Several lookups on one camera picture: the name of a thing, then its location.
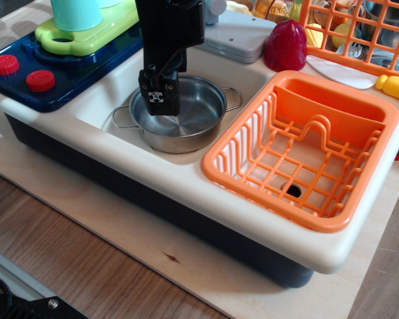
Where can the yellow plastic toy handle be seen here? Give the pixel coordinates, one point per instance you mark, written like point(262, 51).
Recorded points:
point(389, 85)

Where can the red stove knob left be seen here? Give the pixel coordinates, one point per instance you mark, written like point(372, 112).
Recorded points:
point(9, 64)

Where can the teal plastic cup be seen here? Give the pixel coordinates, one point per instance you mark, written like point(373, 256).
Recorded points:
point(76, 15)

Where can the grey toy faucet base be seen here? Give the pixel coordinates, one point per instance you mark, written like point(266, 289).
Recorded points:
point(234, 34)

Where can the orange plastic drying rack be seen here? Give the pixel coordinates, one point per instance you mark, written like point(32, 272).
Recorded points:
point(305, 148)

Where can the stainless steel pan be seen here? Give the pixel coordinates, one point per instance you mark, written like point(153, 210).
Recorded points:
point(203, 106)

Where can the light plywood base board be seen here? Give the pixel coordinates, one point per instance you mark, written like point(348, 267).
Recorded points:
point(111, 259)

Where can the orange plastic basket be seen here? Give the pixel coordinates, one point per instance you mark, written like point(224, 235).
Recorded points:
point(363, 35)

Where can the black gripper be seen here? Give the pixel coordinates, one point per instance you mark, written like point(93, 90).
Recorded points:
point(162, 59)

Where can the red stove knob right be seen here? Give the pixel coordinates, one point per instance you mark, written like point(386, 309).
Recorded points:
point(40, 81)

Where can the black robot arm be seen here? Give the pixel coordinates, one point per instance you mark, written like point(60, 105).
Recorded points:
point(168, 29)

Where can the dark blue toy stovetop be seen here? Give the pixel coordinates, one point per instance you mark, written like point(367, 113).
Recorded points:
point(73, 74)

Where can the cream toy sink unit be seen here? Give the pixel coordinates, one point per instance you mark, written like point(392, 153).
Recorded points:
point(173, 186)

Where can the dark red plastic pepper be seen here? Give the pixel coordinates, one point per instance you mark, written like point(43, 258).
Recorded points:
point(286, 47)

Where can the red stove knob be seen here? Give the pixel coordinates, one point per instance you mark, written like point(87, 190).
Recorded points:
point(40, 81)
point(9, 64)

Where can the yellow toy corn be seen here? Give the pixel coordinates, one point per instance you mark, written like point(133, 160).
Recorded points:
point(314, 35)

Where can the lime green cutting board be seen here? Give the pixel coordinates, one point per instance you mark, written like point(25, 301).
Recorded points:
point(118, 17)

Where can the white plastic spatula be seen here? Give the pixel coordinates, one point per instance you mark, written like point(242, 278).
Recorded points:
point(342, 74)

